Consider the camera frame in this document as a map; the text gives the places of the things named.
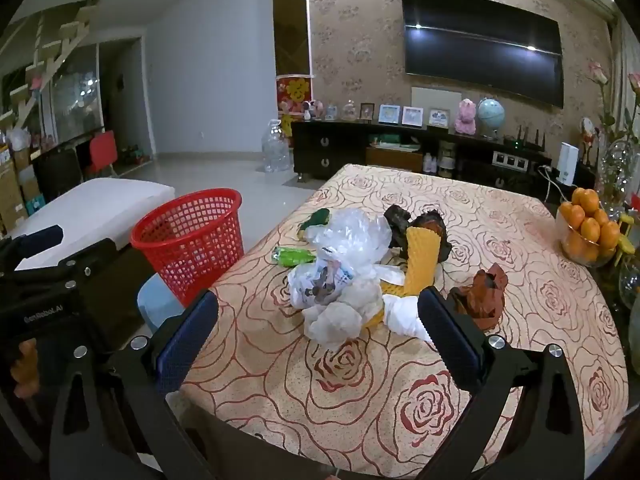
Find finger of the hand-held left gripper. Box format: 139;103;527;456
14;225;64;262
12;239;117;286

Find clear plastic bag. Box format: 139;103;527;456
305;208;393;281

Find red brown crumpled wrapper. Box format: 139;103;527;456
450;262;508;331

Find white cable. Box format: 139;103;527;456
537;164;563;196

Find red yellow floral banner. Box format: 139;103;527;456
276;76;313;136

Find stepped wall shelf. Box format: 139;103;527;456
0;0;101;126

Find light blue globe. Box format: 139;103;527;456
476;97;506;141

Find white tissue paper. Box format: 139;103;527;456
375;265;436;346

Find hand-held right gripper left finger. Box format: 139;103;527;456
49;287;221;480

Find person's left hand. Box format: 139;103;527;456
9;337;40;397

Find beige curtain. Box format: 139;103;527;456
612;15;640;126

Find black router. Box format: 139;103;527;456
505;127;548;151

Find green packet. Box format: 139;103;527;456
272;246;317;267

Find green papers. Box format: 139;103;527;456
372;135;421;151

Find red plastic basket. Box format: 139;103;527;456
131;188;244;308

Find wooden box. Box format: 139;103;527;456
366;146;423;173

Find glass bowl of oranges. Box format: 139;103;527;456
559;187;621;263

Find black television cabinet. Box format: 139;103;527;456
291;120;596;196

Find pink plush toy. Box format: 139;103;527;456
454;98;478;134

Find white panel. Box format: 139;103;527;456
411;86;462;121

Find white padded bench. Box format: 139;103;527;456
10;177;176;256

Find black wall television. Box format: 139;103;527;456
400;0;566;109

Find light blue stool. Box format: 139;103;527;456
137;275;186;333

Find clear water jug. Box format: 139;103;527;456
261;119;293;173

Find stack of cardboard boxes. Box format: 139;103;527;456
0;130;46;231

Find dark brown wrapper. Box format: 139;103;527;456
383;204;413;251

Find red white doll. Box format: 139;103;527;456
580;116;601;166

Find black chair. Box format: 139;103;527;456
32;147;83;201

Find rose patterned tablecloth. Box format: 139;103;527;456
180;162;631;478

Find glass vase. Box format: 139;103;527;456
597;140;638;206

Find white tower device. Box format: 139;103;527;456
560;142;580;186

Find red chair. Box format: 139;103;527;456
89;130;118;176

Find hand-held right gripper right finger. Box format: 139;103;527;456
416;285;587;480

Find printed white plastic bag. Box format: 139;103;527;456
287;255;357;308

